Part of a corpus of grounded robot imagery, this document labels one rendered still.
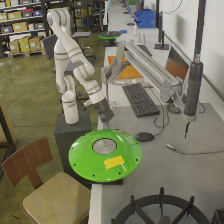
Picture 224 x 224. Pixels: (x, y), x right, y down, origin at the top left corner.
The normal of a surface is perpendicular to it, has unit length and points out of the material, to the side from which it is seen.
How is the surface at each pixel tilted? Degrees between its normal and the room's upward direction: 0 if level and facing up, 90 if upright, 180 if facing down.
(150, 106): 6
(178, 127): 0
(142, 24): 90
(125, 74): 94
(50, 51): 84
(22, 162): 90
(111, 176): 25
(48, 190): 0
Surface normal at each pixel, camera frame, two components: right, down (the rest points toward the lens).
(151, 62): 0.00, -0.76
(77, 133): 0.09, 0.53
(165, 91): -0.94, 0.23
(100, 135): -0.09, -0.90
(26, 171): 0.82, 0.26
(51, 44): 0.93, 0.05
